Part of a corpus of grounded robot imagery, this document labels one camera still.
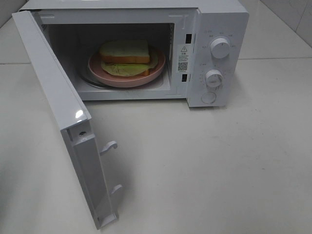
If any round white door button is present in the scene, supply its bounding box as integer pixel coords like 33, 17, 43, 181
201, 92, 216, 104

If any toast sandwich with lettuce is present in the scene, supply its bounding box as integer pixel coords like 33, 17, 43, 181
98, 39, 158, 77

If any pink round plate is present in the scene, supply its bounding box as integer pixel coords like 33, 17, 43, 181
88, 47, 166, 88

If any white microwave door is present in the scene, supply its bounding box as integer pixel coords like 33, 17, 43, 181
12, 11, 122, 229

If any lower white timer knob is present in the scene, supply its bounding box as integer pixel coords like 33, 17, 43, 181
205, 69, 223, 88

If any white microwave oven body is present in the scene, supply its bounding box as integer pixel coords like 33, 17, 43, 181
18, 0, 249, 107

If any upper white power knob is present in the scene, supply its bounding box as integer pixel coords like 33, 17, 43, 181
210, 37, 231, 59

